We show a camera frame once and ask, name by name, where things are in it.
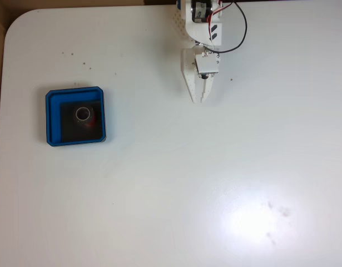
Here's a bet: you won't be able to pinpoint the red tape roll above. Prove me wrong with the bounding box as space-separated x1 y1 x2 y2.
74 106 98 129

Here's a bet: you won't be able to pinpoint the blue plastic box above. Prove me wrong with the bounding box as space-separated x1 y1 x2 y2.
45 86 107 147

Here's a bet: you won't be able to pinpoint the black square liner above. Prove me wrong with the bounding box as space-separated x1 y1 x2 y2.
60 100 105 141

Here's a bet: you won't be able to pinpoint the white camera box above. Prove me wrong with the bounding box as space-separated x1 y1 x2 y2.
195 53 222 80

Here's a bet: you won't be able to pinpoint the red and white wires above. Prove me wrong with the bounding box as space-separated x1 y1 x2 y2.
207 1 225 52

